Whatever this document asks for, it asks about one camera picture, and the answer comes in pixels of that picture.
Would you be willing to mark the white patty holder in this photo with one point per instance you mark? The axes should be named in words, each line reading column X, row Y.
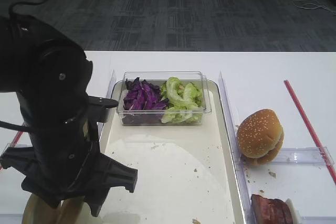
column 296, row 217

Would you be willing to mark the red tape strip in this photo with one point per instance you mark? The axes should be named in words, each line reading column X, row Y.
column 318, row 144
column 13, row 142

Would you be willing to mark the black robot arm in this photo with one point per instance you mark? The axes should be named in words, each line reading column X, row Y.
column 49, row 74

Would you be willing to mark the green lettuce leaves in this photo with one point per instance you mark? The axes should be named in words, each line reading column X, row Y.
column 185, row 102

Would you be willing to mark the right clear long divider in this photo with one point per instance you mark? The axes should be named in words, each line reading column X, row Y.
column 244, row 197

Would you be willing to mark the bun slice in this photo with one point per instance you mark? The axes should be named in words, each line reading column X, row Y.
column 39, row 212
column 70, row 210

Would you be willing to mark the purple cabbage pieces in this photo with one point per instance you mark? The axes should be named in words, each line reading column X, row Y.
column 141, row 96

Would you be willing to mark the clear plastic salad container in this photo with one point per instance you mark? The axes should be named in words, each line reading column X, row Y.
column 158, row 78

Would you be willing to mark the right red tape strip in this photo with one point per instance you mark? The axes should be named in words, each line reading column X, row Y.
column 318, row 144

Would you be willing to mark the sesame burger bun stack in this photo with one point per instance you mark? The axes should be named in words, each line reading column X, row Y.
column 260, row 137

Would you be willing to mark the clear cross divider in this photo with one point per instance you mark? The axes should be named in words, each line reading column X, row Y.
column 13, row 150
column 304, row 156

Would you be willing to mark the right clear cross divider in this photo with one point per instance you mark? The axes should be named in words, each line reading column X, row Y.
column 304, row 156

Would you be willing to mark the left red tape strip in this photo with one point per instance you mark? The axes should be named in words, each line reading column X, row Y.
column 13, row 142

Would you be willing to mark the cream rectangular serving tray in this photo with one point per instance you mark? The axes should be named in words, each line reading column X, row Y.
column 185, row 172

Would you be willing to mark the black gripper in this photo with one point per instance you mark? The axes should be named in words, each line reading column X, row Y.
column 67, row 163

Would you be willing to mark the left clear cross divider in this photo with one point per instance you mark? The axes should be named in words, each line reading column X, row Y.
column 13, row 150

